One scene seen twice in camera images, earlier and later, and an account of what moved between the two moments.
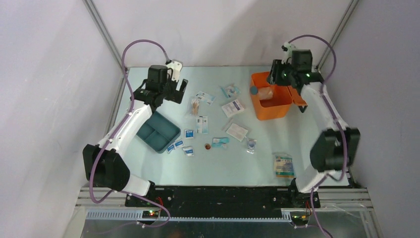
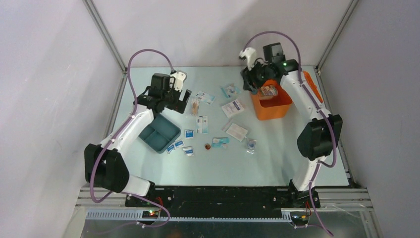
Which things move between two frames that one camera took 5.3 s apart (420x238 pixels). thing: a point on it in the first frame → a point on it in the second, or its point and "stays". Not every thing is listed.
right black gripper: x=274 y=77 → x=247 y=78
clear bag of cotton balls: x=231 y=91 stays
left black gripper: x=176 y=95 → x=178 y=105
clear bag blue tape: x=251 y=144 stays
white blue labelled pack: x=233 y=108 stays
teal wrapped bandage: x=220 y=142 stays
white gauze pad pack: x=237 y=132 stays
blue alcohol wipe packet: x=188 y=133 stays
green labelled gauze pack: x=284 y=165 → x=267 y=92
